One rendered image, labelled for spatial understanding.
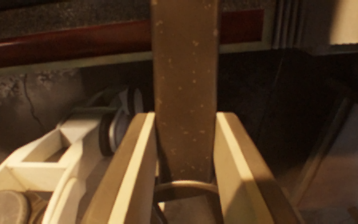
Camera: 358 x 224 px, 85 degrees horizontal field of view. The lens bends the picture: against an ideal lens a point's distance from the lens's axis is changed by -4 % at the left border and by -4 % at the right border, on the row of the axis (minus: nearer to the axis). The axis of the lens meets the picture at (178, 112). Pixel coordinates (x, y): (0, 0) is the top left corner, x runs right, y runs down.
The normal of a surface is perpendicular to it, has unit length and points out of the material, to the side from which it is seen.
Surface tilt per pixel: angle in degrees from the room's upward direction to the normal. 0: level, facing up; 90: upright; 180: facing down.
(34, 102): 0
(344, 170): 0
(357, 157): 0
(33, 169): 9
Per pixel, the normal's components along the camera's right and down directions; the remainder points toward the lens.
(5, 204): 0.00, -0.69
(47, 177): -0.01, 0.62
